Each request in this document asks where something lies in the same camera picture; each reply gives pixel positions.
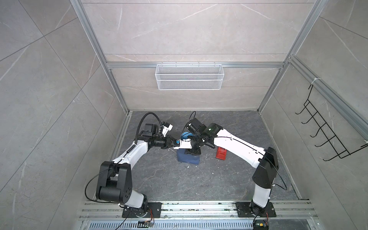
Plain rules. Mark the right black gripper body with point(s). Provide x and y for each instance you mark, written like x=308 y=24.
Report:
x=196 y=144

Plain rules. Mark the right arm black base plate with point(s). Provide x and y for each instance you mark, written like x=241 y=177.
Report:
x=244 y=210

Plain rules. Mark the light blue wrapping paper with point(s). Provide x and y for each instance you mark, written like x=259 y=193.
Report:
x=183 y=156

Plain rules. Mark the white wire mesh basket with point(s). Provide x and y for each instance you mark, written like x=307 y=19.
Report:
x=189 y=76

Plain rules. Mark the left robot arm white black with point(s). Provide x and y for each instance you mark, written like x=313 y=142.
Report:
x=115 y=178

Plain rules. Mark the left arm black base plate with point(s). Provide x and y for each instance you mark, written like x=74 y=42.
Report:
x=151 y=209

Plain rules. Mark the red tape dispenser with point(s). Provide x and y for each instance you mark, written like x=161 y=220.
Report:
x=221 y=153

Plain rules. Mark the black wire hook rack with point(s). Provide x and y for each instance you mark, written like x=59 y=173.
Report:
x=330 y=138

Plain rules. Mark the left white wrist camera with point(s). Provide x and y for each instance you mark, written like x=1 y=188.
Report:
x=165 y=128

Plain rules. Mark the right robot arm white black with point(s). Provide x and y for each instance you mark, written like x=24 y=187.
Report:
x=264 y=161

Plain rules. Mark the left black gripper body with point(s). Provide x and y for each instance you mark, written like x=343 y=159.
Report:
x=163 y=143

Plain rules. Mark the aluminium mounting rail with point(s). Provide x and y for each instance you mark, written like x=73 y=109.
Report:
x=200 y=215

